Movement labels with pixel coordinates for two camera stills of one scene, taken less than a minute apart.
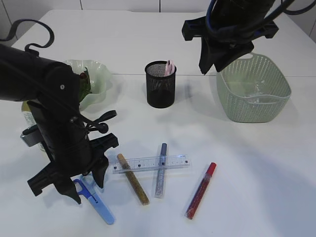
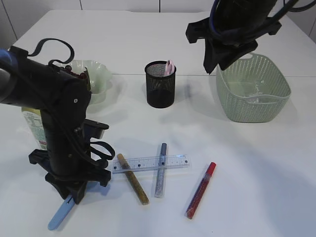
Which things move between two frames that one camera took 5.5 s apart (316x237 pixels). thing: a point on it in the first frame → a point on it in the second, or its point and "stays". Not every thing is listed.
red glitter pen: x=201 y=190 stays
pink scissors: x=170 y=67 stays
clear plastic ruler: x=142 y=164 stays
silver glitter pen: x=159 y=189 stays
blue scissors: x=94 y=201 → x=62 y=213
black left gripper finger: x=99 y=169 → x=78 y=189
